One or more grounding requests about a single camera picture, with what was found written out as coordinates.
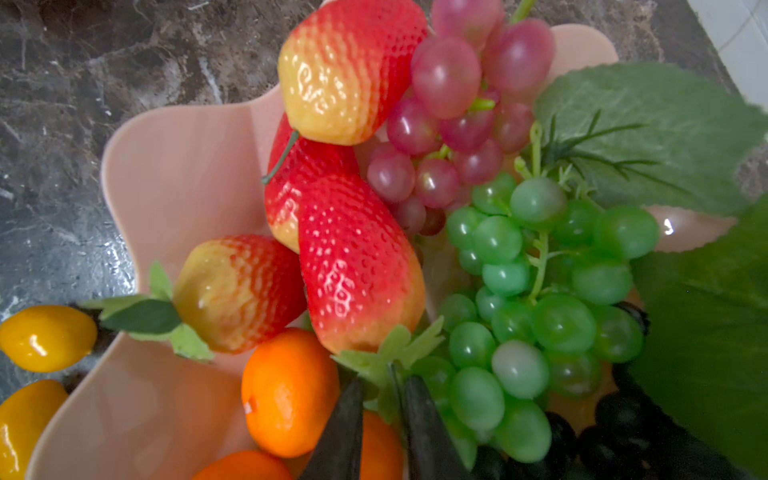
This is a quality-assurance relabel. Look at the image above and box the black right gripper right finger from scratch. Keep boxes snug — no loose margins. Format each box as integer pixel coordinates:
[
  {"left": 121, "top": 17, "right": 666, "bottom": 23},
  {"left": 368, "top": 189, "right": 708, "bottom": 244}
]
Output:
[{"left": 401, "top": 376, "right": 471, "bottom": 480}]

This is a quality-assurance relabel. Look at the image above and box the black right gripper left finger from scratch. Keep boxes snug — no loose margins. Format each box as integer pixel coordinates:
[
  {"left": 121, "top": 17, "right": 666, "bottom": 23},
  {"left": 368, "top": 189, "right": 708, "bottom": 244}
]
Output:
[{"left": 299, "top": 379, "right": 365, "bottom": 480}]

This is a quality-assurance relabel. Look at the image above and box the small fake orange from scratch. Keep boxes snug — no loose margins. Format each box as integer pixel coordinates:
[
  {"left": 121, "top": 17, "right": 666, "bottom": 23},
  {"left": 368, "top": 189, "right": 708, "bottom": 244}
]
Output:
[{"left": 241, "top": 328, "right": 340, "bottom": 458}]

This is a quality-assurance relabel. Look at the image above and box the red strawberry with green leaf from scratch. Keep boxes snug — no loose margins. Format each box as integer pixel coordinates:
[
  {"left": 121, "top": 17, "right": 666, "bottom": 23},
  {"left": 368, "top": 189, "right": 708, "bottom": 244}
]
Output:
[{"left": 298, "top": 174, "right": 444, "bottom": 424}]

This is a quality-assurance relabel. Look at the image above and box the green fake grape bunch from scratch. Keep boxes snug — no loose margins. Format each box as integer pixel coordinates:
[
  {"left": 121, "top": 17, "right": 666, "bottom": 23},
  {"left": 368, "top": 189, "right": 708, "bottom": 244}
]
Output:
[{"left": 413, "top": 62, "right": 768, "bottom": 472}]

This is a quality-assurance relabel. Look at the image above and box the black fake grape bunch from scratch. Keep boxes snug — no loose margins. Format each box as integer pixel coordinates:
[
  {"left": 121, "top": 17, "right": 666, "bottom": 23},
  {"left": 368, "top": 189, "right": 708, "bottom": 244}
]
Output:
[{"left": 473, "top": 191, "right": 768, "bottom": 480}]

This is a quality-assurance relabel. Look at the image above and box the pink scalloped fruit bowl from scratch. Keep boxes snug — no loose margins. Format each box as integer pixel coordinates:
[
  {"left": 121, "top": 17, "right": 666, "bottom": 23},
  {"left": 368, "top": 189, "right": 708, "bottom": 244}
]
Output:
[{"left": 25, "top": 22, "right": 739, "bottom": 480}]

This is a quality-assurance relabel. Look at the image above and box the yellow fake kumquat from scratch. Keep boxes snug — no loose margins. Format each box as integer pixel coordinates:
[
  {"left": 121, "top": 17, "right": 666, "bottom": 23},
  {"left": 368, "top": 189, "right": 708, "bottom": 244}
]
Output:
[
  {"left": 1, "top": 379, "right": 68, "bottom": 479},
  {"left": 1, "top": 305, "right": 98, "bottom": 373}
]

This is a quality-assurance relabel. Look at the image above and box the red fake grape bunch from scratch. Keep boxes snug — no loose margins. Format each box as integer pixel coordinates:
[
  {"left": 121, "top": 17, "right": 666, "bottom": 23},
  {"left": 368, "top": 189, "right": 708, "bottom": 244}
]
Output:
[{"left": 364, "top": 1, "right": 556, "bottom": 236}]

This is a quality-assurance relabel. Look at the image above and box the red yellow-tipped fake strawberry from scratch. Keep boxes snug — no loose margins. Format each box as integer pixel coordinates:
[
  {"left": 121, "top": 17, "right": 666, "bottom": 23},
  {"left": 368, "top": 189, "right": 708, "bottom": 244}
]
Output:
[{"left": 277, "top": 0, "right": 428, "bottom": 146}]

